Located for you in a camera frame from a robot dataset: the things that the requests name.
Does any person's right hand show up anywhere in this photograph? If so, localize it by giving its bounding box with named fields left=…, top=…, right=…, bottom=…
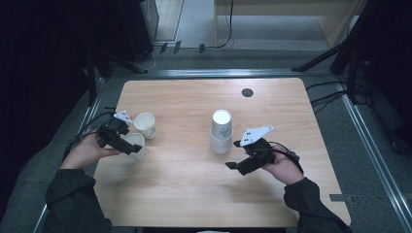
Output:
left=260, top=151, right=305, bottom=186

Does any person's left hand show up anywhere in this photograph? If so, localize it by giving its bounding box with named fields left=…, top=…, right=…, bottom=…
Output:
left=60, top=131, right=121, bottom=171

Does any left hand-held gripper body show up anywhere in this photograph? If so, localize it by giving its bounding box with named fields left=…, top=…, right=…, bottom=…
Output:
left=95, top=110, right=134, bottom=153

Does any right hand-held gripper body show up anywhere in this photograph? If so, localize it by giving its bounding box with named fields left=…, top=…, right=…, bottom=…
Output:
left=238, top=125, right=277, bottom=177

